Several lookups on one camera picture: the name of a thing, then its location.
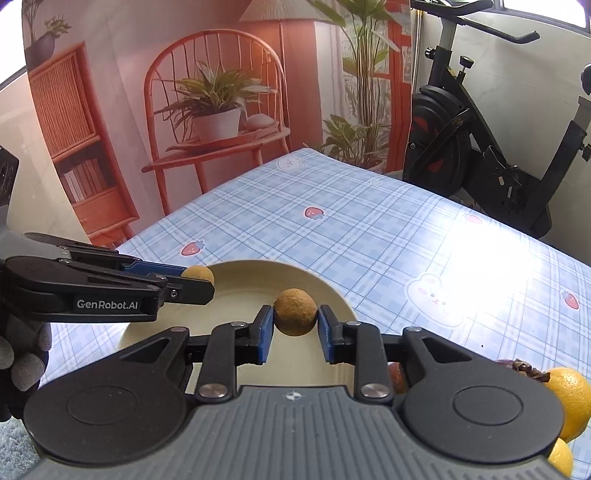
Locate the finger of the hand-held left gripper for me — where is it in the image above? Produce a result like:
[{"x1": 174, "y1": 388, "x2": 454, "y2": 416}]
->
[
  {"x1": 25, "y1": 233, "x2": 188, "y2": 278},
  {"x1": 60, "y1": 258, "x2": 216, "y2": 308}
]

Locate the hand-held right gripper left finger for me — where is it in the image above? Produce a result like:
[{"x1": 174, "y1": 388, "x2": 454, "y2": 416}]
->
[{"x1": 108, "y1": 305, "x2": 276, "y2": 401}]

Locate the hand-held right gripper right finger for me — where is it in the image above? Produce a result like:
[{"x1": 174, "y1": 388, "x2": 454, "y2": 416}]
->
[{"x1": 316, "y1": 305, "x2": 485, "y2": 401}]

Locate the cream round plate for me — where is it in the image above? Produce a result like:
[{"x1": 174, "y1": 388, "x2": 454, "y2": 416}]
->
[{"x1": 119, "y1": 261, "x2": 358, "y2": 393}]

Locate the purple mangosteen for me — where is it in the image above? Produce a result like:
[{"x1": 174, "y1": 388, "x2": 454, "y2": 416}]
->
[{"x1": 494, "y1": 359, "x2": 552, "y2": 384}]

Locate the person's left hand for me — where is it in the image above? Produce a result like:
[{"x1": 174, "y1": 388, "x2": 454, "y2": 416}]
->
[{"x1": 0, "y1": 314, "x2": 52, "y2": 423}]

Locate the red apple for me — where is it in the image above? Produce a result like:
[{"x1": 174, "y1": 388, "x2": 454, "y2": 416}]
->
[{"x1": 388, "y1": 362, "x2": 407, "y2": 395}]

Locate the grey fluffy rug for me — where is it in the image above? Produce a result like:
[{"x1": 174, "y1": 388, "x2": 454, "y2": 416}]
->
[{"x1": 0, "y1": 418, "x2": 42, "y2": 480}]

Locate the black exercise bike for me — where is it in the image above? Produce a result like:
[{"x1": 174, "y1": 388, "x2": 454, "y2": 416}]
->
[{"x1": 403, "y1": 0, "x2": 591, "y2": 240}]

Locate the yellow lemon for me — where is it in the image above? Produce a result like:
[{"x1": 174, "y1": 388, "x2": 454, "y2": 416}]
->
[
  {"x1": 547, "y1": 438, "x2": 574, "y2": 478},
  {"x1": 545, "y1": 367, "x2": 591, "y2": 444}
]

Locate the wall poster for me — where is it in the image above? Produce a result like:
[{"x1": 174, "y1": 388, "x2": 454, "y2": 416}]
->
[{"x1": 23, "y1": 0, "x2": 416, "y2": 250}]

